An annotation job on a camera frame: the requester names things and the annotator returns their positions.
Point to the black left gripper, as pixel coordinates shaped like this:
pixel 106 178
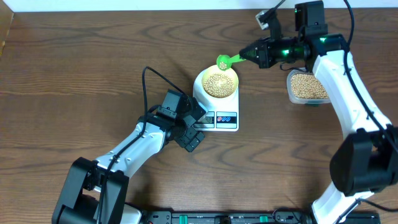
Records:
pixel 191 134

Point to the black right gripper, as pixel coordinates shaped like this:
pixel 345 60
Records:
pixel 263 59

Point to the green plastic measuring scoop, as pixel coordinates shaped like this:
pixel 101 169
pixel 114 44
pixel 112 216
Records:
pixel 229 60

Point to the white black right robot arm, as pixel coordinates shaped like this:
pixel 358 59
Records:
pixel 366 161

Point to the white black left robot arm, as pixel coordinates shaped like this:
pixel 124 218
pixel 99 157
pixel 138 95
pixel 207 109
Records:
pixel 95 191

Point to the soybeans in green scoop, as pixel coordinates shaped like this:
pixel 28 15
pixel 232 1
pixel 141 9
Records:
pixel 222 66

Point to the white digital kitchen scale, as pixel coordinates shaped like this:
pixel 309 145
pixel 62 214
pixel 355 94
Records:
pixel 222 114

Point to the yellow bowl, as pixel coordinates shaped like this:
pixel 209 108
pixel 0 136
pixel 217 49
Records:
pixel 214 69

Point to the soybeans in yellow bowl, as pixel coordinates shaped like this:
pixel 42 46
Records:
pixel 219 85

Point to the clear plastic container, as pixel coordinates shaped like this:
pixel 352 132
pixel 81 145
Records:
pixel 303 101

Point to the soybeans pile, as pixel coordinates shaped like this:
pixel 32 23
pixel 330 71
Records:
pixel 307 87

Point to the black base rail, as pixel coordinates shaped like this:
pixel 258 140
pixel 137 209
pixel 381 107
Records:
pixel 279 216

